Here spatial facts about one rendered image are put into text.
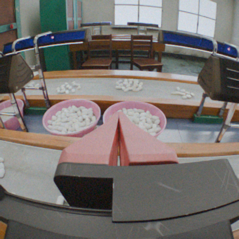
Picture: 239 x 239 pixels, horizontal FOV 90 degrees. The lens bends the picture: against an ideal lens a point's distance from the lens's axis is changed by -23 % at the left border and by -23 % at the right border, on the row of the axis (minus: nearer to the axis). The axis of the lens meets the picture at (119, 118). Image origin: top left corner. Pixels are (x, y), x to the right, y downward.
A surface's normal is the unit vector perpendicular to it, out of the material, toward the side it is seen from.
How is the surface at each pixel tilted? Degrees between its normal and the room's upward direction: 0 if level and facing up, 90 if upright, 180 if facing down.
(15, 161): 0
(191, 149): 0
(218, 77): 58
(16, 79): 90
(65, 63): 90
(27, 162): 0
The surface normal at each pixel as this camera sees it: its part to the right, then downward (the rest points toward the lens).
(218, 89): -0.07, 0.07
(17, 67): 1.00, 0.05
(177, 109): -0.07, 0.59
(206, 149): 0.00, -0.81
